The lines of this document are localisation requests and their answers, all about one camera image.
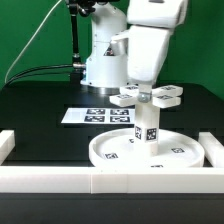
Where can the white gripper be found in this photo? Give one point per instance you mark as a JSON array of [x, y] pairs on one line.
[[147, 49]]

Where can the white cross table base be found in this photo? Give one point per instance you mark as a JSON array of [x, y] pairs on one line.
[[162, 97]]

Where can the white round table top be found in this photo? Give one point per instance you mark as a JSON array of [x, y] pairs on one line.
[[118, 149]]

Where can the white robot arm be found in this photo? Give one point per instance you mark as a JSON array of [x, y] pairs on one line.
[[106, 72]]

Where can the white marker sheet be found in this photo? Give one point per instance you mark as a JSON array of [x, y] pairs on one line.
[[98, 116]]

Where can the white right fence block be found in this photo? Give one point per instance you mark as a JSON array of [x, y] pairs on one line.
[[214, 150]]

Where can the white fence block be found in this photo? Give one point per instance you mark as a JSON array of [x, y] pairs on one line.
[[214, 150], [7, 143]]

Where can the white left fence block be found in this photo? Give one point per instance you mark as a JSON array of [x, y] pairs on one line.
[[7, 143]]

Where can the white front fence bar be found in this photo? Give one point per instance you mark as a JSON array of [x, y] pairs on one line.
[[25, 179]]

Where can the black camera stand pole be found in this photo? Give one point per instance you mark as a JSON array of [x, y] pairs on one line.
[[84, 8]]

